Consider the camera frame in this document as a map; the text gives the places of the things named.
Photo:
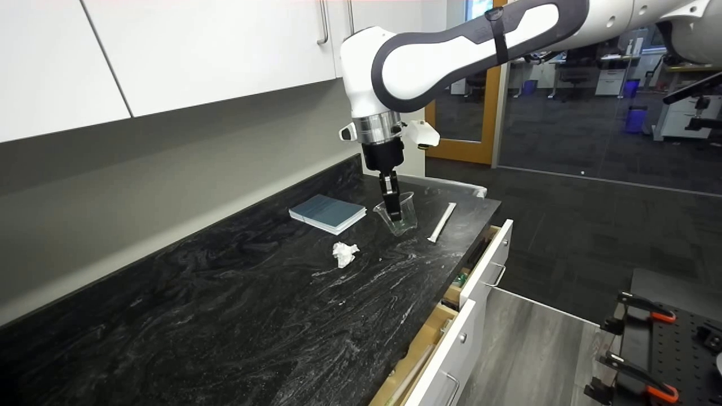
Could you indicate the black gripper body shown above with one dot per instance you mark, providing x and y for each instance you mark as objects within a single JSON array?
[{"x": 385, "y": 157}]

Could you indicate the clear glass cup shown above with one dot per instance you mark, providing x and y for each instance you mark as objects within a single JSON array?
[{"x": 406, "y": 218}]

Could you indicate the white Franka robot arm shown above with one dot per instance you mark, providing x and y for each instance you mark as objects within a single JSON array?
[{"x": 465, "y": 52}]

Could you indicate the white stick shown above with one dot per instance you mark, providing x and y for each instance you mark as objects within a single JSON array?
[{"x": 442, "y": 222}]

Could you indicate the blue book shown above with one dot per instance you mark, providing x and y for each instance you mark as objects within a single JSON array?
[{"x": 328, "y": 213}]

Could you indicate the white crumpled paper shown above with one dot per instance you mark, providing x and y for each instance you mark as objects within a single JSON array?
[{"x": 343, "y": 253}]

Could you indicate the white drawer with wooden inside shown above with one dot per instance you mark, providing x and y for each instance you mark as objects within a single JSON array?
[
  {"x": 485, "y": 262},
  {"x": 442, "y": 352}
]

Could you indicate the narrow white cabinet door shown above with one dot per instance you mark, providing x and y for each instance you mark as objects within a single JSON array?
[{"x": 339, "y": 18}]

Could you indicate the wide white cabinet door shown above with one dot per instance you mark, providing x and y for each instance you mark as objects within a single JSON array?
[{"x": 211, "y": 48}]

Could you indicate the grey cabinet side panel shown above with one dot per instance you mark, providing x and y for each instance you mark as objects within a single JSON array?
[{"x": 532, "y": 352}]

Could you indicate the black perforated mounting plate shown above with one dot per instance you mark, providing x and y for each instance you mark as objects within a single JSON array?
[{"x": 678, "y": 350}]

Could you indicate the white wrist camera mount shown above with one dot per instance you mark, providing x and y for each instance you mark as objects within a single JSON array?
[{"x": 423, "y": 134}]

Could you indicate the wooden door frame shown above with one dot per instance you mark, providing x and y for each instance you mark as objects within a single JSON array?
[{"x": 493, "y": 114}]

